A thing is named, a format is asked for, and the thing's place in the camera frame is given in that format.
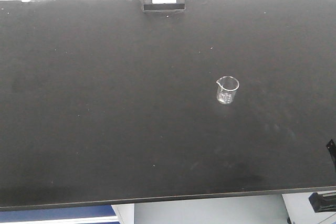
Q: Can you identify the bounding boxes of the blue lab cabinets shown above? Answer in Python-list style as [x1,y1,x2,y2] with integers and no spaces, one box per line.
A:
[1,205,120,223]

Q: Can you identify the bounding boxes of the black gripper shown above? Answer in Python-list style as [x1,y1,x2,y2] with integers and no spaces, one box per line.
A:
[308,193,336,212]

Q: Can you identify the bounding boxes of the small clear glass beaker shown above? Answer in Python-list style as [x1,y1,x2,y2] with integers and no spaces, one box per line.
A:
[216,76,239,105]

